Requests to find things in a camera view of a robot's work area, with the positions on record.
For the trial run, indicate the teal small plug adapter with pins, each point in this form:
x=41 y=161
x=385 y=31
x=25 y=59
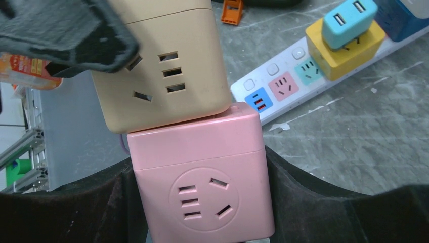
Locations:
x=347 y=21

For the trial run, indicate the white cube adapter with picture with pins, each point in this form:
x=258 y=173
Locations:
x=419 y=8

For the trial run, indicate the tan wooden cube adapter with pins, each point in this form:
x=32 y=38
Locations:
x=178 y=73

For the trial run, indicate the black tool case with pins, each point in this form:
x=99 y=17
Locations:
x=232 y=10

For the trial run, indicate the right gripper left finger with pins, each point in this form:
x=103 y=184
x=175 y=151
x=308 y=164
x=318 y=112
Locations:
x=103 y=207

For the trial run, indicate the pink cube adapter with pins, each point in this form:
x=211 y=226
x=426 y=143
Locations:
x=205 y=180

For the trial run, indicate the white power strip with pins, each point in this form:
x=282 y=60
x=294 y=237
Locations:
x=292 y=77

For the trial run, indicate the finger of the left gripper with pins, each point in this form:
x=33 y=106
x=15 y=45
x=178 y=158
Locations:
x=73 y=36

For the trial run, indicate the yellow cube adapter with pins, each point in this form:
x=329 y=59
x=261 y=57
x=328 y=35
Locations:
x=335 y=64

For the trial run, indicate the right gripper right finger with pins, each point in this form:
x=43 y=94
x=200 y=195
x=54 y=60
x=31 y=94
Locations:
x=308 y=209

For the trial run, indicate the dark blue cube adapter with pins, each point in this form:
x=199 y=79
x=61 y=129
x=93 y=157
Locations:
x=397 y=21

